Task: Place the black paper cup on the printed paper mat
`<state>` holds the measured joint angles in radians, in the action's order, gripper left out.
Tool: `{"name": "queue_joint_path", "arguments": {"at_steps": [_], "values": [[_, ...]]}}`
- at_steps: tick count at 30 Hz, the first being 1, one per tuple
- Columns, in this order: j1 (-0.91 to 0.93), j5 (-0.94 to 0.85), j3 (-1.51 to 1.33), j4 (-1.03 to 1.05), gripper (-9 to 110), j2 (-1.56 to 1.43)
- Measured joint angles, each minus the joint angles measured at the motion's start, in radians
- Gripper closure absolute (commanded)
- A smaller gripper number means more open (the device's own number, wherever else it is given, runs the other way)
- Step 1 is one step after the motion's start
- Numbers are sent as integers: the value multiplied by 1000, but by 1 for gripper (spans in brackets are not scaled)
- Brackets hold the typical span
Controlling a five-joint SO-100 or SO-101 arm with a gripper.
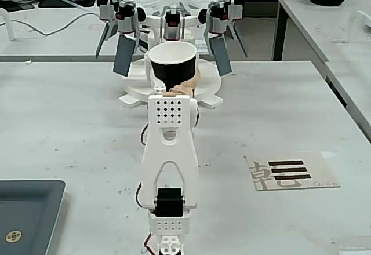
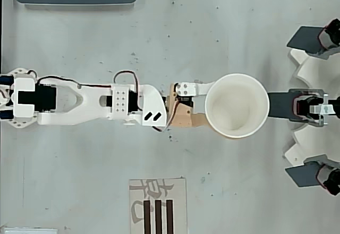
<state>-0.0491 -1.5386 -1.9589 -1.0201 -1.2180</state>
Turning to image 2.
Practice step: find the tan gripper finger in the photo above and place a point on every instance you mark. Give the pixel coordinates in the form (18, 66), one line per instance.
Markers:
(199, 121)

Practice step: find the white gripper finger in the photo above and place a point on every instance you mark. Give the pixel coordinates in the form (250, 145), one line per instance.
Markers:
(196, 89)

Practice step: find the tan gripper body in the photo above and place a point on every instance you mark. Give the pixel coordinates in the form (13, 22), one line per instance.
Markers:
(183, 117)

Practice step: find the black paper cup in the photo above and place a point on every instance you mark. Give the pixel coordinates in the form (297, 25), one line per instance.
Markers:
(236, 106)

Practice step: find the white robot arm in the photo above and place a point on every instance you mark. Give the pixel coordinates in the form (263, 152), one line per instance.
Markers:
(87, 103)

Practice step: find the printed paper mat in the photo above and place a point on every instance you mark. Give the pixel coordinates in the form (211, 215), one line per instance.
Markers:
(175, 191)

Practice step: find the dark grey dispenser plate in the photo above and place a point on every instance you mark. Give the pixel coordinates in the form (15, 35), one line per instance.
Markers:
(302, 176)
(280, 105)
(305, 40)

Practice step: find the peristaltic pump unit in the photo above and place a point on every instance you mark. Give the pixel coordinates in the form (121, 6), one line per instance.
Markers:
(330, 36)
(332, 180)
(302, 106)

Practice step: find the white dispenser carousel stand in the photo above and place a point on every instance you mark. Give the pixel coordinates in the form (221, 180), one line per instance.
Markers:
(316, 69)

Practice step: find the white box corner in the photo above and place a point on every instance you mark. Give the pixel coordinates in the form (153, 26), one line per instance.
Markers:
(26, 231)

